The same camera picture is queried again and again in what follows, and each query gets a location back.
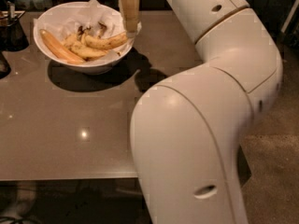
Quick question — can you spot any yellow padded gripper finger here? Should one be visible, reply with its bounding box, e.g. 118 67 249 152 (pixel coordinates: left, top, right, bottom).
119 0 140 37

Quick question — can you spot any spotted yellow banana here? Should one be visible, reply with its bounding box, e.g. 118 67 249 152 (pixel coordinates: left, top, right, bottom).
85 32 128 50

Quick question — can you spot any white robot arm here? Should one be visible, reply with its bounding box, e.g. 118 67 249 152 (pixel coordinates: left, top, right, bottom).
130 0 283 224

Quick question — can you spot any white paper bowl liner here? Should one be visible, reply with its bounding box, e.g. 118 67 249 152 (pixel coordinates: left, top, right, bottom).
33 0 143 67

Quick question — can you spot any yellow banana bunch in bowl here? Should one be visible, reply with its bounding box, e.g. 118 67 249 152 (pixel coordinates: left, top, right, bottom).
62 25 107 61

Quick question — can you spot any white ceramic bowl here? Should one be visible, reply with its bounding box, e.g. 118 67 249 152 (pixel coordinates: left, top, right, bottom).
33 1 135 76

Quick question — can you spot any long orange-yellow banana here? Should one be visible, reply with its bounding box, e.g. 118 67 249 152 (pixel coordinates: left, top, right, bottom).
39 29 84 64

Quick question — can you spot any black mesh utensil holder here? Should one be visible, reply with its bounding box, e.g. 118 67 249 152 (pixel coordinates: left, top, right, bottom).
0 2 29 51

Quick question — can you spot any dark round object at left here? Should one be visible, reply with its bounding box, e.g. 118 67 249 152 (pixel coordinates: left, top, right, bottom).
0 52 11 79

